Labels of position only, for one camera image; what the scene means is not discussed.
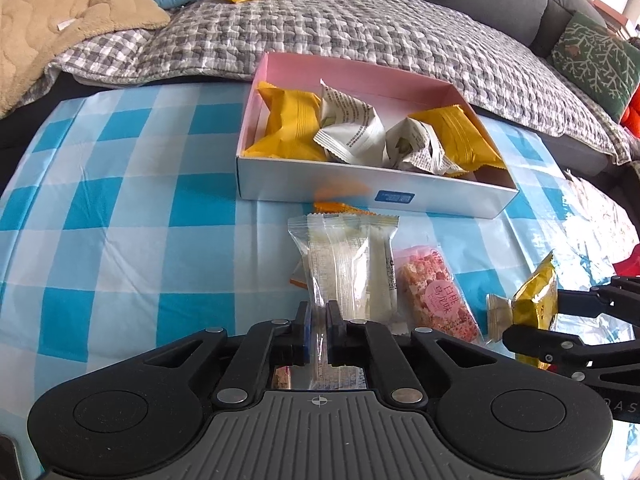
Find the pink cardboard box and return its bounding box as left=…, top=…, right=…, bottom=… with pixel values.
left=235, top=52, right=518, bottom=219

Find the white crumpled snack pack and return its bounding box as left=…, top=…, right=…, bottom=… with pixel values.
left=384, top=117, right=465, bottom=176

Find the yellow gold snack pack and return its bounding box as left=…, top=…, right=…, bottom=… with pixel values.
left=508, top=251, right=560, bottom=372

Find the white printed snack pack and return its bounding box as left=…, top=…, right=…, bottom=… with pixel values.
left=314, top=80, right=385, bottom=167

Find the grey checkered quilt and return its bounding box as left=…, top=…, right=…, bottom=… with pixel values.
left=22, top=0, right=639, bottom=165

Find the beige fleece blanket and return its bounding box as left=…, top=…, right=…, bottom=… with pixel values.
left=1, top=0, right=169, bottom=115

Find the blue checkered tablecloth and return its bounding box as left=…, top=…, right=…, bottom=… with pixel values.
left=1, top=84, right=638, bottom=479

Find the orange snack pack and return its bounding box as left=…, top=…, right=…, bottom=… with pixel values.
left=290, top=202, right=372, bottom=289

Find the pink puffed rice snack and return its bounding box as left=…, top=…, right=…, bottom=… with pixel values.
left=395, top=246, right=482, bottom=344

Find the small beige snack pack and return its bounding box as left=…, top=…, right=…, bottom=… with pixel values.
left=486, top=294, right=513, bottom=342

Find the green patterned cushion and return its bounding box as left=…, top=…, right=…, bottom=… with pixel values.
left=550, top=12, right=639, bottom=124

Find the red object right edge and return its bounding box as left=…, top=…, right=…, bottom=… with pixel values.
left=613, top=89, right=640, bottom=276

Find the brown red-label snack pack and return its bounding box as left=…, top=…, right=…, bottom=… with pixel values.
left=271, top=366, right=292, bottom=390

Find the clear white rice cracker pack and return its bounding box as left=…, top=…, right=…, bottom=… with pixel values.
left=288, top=214, right=370, bottom=390

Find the cream wafer snack pack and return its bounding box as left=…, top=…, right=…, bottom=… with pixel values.
left=366, top=216, right=399, bottom=323

